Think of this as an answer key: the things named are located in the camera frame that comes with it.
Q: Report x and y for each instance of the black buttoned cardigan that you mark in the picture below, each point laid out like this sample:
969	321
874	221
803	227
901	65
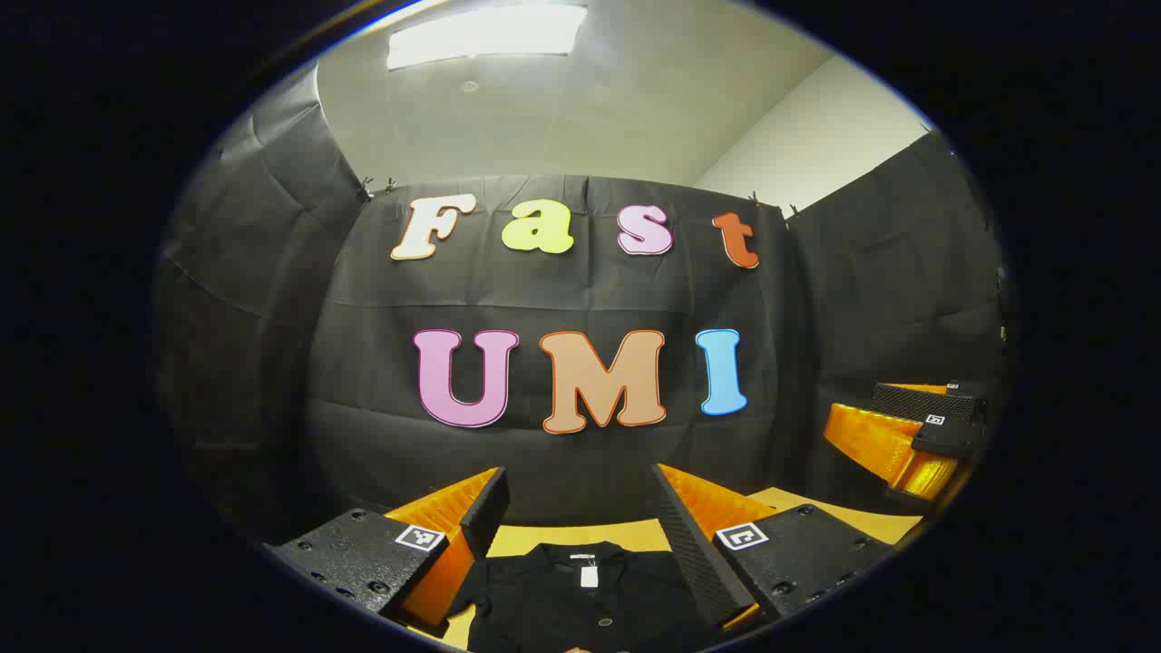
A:
562	608

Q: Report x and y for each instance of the ceiling light panel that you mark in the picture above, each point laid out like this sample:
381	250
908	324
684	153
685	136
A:
490	32

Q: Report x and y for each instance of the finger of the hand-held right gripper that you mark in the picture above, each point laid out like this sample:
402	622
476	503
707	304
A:
925	401
948	437

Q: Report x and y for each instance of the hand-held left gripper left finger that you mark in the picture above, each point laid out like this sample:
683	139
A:
485	508

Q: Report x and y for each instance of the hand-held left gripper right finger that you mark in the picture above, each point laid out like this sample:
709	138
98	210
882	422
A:
689	544

